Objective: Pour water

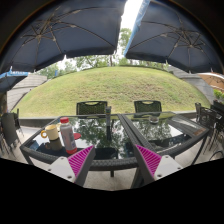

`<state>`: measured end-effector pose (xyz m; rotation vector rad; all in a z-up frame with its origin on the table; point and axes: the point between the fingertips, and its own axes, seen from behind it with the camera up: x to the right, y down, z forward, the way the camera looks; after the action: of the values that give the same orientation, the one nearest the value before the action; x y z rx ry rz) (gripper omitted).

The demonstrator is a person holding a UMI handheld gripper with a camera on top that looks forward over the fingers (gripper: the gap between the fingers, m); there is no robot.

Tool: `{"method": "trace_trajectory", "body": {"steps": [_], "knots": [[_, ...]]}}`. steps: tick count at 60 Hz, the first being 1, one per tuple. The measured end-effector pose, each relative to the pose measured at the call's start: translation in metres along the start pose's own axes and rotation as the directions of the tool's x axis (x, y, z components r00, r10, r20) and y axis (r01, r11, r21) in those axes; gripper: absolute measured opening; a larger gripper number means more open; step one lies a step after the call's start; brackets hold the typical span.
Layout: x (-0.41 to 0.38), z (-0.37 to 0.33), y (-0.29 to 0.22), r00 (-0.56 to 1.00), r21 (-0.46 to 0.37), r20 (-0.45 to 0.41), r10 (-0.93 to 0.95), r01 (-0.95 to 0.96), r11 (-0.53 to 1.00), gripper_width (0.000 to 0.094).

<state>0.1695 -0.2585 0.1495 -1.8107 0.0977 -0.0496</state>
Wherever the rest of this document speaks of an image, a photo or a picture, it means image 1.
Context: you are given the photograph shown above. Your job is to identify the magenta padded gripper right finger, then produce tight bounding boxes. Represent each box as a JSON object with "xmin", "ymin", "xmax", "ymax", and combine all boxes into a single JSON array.
[{"xmin": 132, "ymin": 143, "xmax": 184, "ymax": 185}]

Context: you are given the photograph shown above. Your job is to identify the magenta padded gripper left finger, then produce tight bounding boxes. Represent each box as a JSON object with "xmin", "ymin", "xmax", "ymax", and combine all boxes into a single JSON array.
[{"xmin": 46, "ymin": 144, "xmax": 97, "ymax": 187}]

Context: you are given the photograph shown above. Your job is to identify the red coaster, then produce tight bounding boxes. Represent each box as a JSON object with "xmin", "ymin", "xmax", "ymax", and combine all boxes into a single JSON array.
[{"xmin": 73, "ymin": 133, "xmax": 81, "ymax": 140}]

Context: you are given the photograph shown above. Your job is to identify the left glass top rattan table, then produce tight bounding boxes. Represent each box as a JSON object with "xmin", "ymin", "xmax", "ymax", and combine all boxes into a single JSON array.
[{"xmin": 20, "ymin": 115, "xmax": 138, "ymax": 173}]

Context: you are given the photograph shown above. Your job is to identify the glass rattan table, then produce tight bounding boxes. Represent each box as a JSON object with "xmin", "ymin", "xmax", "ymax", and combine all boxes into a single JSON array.
[
  {"xmin": 20, "ymin": 115, "xmax": 138, "ymax": 173},
  {"xmin": 118, "ymin": 111, "xmax": 211, "ymax": 189}
]

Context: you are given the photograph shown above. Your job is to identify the plastic bottle red cap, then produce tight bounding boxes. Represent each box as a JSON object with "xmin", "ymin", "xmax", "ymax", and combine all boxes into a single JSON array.
[{"xmin": 60, "ymin": 117, "xmax": 77, "ymax": 154}]

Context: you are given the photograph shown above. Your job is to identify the right glass top rattan table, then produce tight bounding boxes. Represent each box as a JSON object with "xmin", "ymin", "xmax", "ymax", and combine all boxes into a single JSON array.
[{"xmin": 118, "ymin": 111, "xmax": 211, "ymax": 189}]

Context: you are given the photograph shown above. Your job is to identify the glass ashtray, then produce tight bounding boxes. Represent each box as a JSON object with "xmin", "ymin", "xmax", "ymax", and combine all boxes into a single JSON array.
[{"xmin": 149, "ymin": 116, "xmax": 159, "ymax": 124}]

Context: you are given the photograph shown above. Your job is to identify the left green mesh chair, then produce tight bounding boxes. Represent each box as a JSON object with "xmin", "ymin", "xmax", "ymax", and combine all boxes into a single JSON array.
[{"xmin": 76, "ymin": 101, "xmax": 107, "ymax": 115}]

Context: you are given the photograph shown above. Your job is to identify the green mesh chair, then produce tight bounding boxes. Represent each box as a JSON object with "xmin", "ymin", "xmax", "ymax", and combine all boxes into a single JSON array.
[
  {"xmin": 134, "ymin": 100, "xmax": 162, "ymax": 113},
  {"xmin": 76, "ymin": 101, "xmax": 107, "ymax": 115}
]

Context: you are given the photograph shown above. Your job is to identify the right green mesh chair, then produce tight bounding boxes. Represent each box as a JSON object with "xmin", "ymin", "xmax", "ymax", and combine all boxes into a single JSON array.
[{"xmin": 134, "ymin": 100, "xmax": 162, "ymax": 113}]

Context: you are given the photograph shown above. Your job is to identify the parasol pole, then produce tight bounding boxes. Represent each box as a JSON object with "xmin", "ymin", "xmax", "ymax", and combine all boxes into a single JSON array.
[{"xmin": 105, "ymin": 106, "xmax": 111, "ymax": 141}]

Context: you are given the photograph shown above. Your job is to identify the dark chair far left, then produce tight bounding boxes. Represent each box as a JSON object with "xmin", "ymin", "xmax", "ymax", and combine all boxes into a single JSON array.
[{"xmin": 0, "ymin": 112, "xmax": 20, "ymax": 151}]

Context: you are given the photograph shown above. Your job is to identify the dark chair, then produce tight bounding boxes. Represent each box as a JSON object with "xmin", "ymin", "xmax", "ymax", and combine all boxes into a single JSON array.
[
  {"xmin": 195, "ymin": 102, "xmax": 222, "ymax": 147},
  {"xmin": 0, "ymin": 112, "xmax": 20, "ymax": 151}
]

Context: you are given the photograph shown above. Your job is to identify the dark chair far right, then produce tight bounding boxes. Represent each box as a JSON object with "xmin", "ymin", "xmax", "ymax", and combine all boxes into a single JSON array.
[{"xmin": 195, "ymin": 102, "xmax": 222, "ymax": 147}]

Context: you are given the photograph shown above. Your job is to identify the orange parasol far right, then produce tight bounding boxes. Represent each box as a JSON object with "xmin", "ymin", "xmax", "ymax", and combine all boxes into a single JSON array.
[{"xmin": 200, "ymin": 73, "xmax": 224, "ymax": 92}]

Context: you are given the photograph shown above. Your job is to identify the blue parasol far left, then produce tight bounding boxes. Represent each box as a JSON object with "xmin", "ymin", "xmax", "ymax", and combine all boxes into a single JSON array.
[{"xmin": 0, "ymin": 70, "xmax": 28, "ymax": 93}]

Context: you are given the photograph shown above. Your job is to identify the right dark blue parasol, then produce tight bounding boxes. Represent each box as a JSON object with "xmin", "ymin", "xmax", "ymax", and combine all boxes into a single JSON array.
[{"xmin": 124, "ymin": 0, "xmax": 224, "ymax": 73}]

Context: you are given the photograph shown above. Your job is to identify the dark blue parasol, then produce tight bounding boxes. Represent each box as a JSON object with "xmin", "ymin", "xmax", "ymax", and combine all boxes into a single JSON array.
[
  {"xmin": 124, "ymin": 0, "xmax": 224, "ymax": 73},
  {"xmin": 0, "ymin": 0, "xmax": 127, "ymax": 73}
]

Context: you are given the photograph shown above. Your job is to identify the left dark blue parasol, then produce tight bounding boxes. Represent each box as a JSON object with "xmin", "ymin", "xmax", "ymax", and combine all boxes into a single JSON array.
[{"xmin": 0, "ymin": 0, "xmax": 127, "ymax": 73}]

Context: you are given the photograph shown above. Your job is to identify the cream mug yellow handle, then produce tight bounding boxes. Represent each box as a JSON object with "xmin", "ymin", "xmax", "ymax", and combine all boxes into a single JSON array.
[{"xmin": 41, "ymin": 124, "xmax": 59, "ymax": 141}]

